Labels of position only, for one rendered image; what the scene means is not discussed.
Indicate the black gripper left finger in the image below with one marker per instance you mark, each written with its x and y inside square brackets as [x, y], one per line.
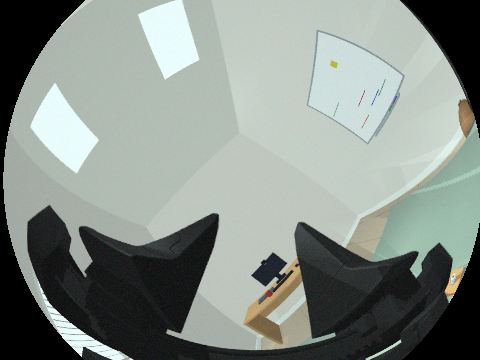
[168, 271]

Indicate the tan rectangular block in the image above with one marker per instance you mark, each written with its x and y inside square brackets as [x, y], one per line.
[451, 289]

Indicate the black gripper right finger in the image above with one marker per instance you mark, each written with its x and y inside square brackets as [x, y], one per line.
[336, 280]

